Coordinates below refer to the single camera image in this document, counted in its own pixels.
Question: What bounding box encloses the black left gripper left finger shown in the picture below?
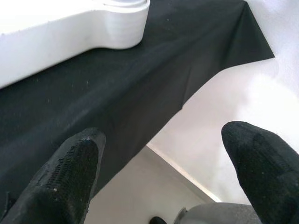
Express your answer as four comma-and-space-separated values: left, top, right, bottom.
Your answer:
0, 127, 107, 224

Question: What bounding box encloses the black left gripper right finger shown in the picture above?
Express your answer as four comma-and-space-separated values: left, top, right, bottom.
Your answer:
221, 120, 299, 224

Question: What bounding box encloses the white plastic children table top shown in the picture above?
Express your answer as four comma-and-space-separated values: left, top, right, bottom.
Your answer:
0, 0, 150, 91

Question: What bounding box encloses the black tablecloth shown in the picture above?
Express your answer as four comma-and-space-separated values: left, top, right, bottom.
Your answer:
0, 0, 276, 206

